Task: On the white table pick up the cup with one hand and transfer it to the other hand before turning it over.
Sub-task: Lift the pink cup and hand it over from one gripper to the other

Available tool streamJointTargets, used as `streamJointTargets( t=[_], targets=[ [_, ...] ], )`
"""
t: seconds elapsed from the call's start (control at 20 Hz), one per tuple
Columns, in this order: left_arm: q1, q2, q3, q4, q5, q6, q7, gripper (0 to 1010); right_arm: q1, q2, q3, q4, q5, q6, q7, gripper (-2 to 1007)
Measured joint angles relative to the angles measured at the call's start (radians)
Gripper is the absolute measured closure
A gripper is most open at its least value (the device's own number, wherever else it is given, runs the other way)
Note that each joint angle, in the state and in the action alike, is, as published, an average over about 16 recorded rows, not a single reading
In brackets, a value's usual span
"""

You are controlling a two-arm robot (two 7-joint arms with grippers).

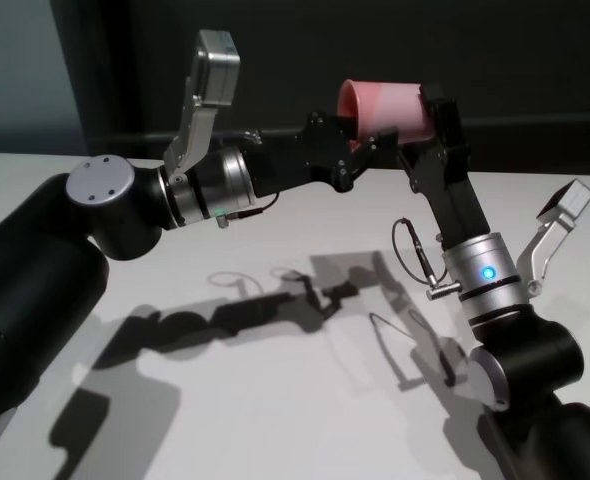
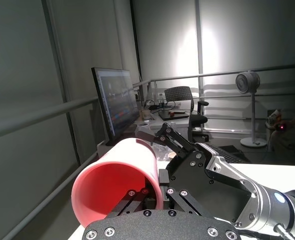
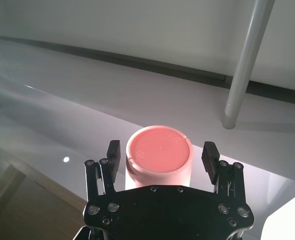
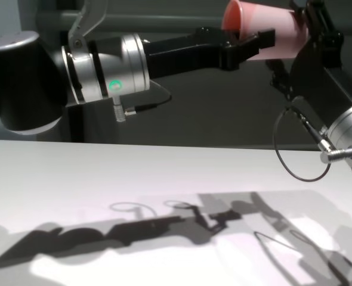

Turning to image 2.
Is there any black office chair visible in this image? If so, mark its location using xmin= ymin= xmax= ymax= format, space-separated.
xmin=163 ymin=86 xmax=210 ymax=142

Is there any white standing fan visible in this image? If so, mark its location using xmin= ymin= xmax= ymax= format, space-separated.
xmin=234 ymin=71 xmax=268 ymax=149

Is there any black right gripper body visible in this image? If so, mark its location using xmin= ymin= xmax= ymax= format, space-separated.
xmin=167 ymin=150 xmax=251 ymax=221

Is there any black computer monitor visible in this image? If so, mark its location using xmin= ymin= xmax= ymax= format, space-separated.
xmin=91 ymin=67 xmax=141 ymax=147

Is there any black laptop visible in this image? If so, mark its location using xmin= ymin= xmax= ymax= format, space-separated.
xmin=158 ymin=109 xmax=190 ymax=122

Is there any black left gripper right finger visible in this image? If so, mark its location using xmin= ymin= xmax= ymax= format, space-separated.
xmin=158 ymin=169 xmax=209 ymax=218

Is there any black keyboard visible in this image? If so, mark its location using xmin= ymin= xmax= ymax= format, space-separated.
xmin=201 ymin=143 xmax=251 ymax=165

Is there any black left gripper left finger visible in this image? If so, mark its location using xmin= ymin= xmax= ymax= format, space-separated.
xmin=106 ymin=187 xmax=155 ymax=219

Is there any white office desk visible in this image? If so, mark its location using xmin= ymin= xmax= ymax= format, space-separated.
xmin=96 ymin=109 xmax=206 ymax=167

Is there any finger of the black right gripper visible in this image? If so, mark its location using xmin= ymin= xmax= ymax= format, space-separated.
xmin=134 ymin=124 xmax=201 ymax=158

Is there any pink plastic cup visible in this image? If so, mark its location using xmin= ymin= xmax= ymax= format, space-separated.
xmin=71 ymin=137 xmax=165 ymax=228

